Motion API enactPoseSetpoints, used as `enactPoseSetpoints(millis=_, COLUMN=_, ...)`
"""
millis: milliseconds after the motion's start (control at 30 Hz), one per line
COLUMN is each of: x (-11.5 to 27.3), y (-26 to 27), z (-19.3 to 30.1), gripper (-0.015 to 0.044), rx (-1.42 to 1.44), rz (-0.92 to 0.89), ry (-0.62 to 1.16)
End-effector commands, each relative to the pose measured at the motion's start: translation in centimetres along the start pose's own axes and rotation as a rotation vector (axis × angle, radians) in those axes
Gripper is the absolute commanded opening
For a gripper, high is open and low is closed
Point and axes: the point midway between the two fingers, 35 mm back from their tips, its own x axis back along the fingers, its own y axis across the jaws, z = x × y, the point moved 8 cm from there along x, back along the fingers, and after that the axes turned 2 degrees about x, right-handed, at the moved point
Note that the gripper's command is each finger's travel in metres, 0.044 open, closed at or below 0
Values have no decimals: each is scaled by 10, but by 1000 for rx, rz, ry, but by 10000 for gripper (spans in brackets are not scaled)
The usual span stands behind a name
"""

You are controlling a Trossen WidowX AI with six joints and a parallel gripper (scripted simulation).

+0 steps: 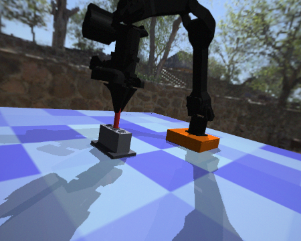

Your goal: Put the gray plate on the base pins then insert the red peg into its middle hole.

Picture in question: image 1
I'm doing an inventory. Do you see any red peg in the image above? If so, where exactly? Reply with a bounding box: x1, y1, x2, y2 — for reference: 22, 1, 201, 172
113, 109, 121, 129

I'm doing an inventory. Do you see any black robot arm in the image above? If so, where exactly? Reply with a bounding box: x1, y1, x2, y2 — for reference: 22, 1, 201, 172
82, 0, 215, 136

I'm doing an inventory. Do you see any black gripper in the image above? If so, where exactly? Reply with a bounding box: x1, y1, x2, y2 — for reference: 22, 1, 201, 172
91, 48, 144, 113

